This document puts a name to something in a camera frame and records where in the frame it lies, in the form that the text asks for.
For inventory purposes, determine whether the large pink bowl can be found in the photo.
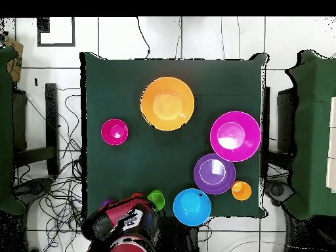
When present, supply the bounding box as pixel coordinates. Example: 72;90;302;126
209;111;262;163

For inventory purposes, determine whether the black hanging cable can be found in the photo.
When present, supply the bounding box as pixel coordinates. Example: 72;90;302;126
136;17;151;59

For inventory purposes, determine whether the large orange bowl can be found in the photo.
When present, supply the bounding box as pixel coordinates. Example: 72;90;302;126
140;76;196;131

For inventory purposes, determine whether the dark green tablecloth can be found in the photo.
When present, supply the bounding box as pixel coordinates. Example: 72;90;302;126
79;51;270;219

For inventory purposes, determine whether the black square floor frame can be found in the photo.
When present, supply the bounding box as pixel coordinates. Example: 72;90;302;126
37;17;76;47

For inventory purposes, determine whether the green-covered side table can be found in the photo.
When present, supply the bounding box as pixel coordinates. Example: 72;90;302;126
0;46;27;216
284;49;336;221

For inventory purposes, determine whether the large blue bowl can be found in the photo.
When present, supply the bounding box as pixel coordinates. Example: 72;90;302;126
173;188;213;227

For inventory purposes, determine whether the green cup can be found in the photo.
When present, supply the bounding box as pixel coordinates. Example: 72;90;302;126
146;189;166;213

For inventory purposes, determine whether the cardboard box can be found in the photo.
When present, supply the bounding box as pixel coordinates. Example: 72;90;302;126
5;36;24;83

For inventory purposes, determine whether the small red bowl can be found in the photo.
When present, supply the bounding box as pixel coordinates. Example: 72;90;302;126
100;118;129;146

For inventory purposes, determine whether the purple bowl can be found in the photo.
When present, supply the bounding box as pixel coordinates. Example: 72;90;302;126
193;153;236;196

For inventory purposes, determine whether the yellow-orange cup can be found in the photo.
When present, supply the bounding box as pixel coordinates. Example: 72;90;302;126
230;180;252;201

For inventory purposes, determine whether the tangle of floor cables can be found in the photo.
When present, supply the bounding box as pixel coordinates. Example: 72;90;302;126
12;87;91;252

